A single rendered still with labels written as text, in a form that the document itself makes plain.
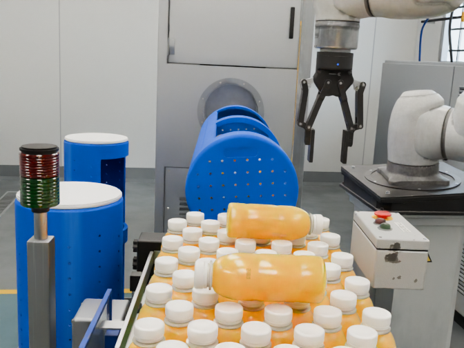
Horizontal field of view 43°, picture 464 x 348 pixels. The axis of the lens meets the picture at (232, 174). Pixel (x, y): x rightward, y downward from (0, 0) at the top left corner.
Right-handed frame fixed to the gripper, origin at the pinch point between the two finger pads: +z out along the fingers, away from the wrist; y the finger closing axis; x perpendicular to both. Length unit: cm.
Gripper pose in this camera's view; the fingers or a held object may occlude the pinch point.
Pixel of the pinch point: (327, 148)
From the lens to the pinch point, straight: 125.6
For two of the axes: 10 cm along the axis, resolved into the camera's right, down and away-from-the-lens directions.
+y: -10.0, -0.4, -0.3
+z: -0.4, 9.8, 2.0
